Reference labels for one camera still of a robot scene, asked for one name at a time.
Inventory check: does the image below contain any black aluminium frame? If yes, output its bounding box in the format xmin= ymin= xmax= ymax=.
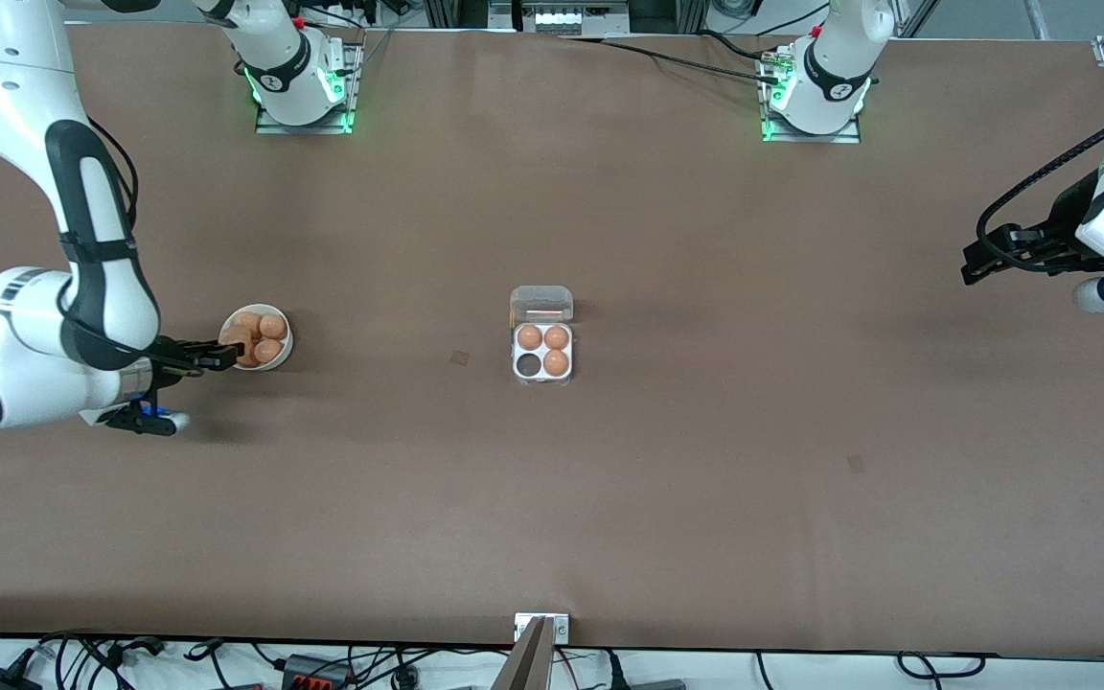
xmin=423 ymin=0 xmax=706 ymax=35

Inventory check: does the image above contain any white bowl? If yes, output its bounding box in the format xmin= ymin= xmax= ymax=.
xmin=218 ymin=304 xmax=295 ymax=373

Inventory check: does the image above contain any black box with orange connectors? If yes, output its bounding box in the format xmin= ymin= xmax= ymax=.
xmin=281 ymin=654 xmax=355 ymax=690

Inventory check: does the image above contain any silver camera bracket plate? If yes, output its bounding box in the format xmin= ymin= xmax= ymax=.
xmin=514 ymin=613 xmax=570 ymax=645

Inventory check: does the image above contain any aluminium camera pole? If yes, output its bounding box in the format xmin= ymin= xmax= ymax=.
xmin=492 ymin=616 xmax=556 ymax=690

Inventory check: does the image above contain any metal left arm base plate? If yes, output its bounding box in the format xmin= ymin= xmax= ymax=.
xmin=760 ymin=43 xmax=863 ymax=145

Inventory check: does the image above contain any black cable loop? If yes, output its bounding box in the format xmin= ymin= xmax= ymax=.
xmin=897 ymin=652 xmax=987 ymax=681

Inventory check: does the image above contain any long black table cable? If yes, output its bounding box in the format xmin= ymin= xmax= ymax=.
xmin=552 ymin=34 xmax=788 ymax=85

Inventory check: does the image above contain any clear plastic egg box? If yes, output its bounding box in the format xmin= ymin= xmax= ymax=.
xmin=510 ymin=285 xmax=575 ymax=388

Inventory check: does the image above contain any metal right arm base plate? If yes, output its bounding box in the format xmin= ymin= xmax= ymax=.
xmin=255 ymin=40 xmax=356 ymax=135

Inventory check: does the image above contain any tangled black cable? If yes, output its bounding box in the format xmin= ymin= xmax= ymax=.
xmin=34 ymin=631 xmax=170 ymax=690

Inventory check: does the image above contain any white power strip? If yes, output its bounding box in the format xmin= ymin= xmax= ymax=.
xmin=521 ymin=0 xmax=632 ymax=35

